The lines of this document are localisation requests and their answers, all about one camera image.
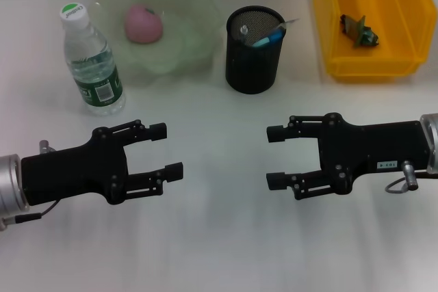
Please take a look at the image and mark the yellow plastic bin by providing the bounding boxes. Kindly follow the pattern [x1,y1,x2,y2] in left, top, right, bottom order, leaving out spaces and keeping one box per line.
[311,0,438,83]

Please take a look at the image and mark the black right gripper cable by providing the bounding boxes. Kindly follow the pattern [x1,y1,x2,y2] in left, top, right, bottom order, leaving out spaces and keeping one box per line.
[385,160,438,194]

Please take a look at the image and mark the pink toy peach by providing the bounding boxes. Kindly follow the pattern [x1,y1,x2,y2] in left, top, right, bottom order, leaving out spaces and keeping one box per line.
[123,3,164,44]

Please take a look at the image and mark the blue scissors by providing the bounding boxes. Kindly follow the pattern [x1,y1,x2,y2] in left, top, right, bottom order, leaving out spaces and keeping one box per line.
[252,30,285,49]

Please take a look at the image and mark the clear water bottle green label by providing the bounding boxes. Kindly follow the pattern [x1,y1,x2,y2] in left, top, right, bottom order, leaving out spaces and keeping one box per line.
[60,3,127,117]

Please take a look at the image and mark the green plastic wrapper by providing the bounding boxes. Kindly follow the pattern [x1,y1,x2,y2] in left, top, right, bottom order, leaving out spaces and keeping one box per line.
[339,14,381,48]

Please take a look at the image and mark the green glass fruit plate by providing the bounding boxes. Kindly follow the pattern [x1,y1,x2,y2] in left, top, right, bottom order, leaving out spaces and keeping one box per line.
[94,0,227,75]

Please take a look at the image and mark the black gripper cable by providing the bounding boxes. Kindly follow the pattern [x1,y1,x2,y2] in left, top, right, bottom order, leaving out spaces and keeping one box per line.
[385,160,438,194]
[0,140,62,232]

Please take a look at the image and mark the clear plastic ruler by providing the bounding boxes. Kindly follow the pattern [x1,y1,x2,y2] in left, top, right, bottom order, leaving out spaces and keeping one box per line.
[275,18,301,31]

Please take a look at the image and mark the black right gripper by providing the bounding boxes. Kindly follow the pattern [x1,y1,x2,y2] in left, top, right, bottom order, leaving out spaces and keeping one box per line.
[266,112,430,201]

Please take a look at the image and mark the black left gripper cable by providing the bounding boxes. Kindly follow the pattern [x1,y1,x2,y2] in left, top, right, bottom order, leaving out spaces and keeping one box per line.
[0,140,62,232]

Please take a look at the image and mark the black mesh pen holder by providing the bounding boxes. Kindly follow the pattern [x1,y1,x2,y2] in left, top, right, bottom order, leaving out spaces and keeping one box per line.
[224,6,287,95]

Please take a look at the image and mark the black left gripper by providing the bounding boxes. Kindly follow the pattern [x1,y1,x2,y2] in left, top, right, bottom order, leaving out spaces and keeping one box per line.
[21,120,185,207]

